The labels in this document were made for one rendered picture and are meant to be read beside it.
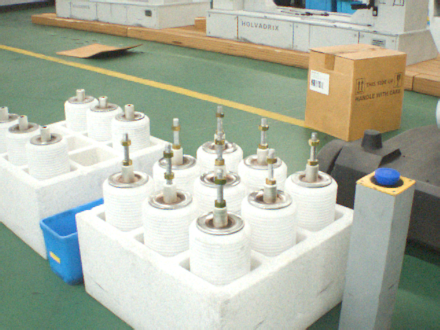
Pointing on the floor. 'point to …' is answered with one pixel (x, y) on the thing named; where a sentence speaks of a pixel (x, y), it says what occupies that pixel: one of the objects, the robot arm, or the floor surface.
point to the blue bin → (65, 242)
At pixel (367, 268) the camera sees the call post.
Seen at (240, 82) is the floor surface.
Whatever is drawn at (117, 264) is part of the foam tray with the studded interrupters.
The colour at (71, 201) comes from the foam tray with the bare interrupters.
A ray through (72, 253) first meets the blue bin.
